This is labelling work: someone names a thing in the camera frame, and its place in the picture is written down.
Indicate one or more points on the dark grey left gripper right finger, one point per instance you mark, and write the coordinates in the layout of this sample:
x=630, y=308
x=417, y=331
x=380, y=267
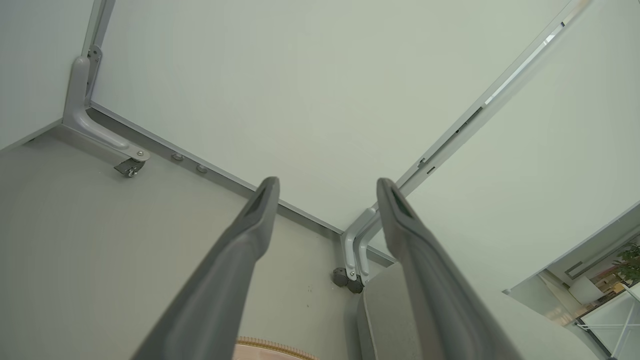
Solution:
x=435, y=300

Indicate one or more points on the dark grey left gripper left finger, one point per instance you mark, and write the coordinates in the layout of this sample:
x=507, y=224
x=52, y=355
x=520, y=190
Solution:
x=215, y=300

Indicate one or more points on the white partition panel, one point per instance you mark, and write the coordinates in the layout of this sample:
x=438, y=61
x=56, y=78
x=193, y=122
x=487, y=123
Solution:
x=310, y=95
x=540, y=170

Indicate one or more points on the green potted plant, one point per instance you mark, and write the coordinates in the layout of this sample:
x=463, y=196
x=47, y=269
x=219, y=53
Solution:
x=630, y=262

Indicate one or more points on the grey partition foot bracket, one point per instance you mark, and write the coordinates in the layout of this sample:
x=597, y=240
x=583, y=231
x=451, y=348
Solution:
x=352, y=250
x=80, y=117

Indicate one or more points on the white metal frame table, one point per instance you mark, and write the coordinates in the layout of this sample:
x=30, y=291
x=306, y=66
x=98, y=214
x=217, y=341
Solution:
x=612, y=320

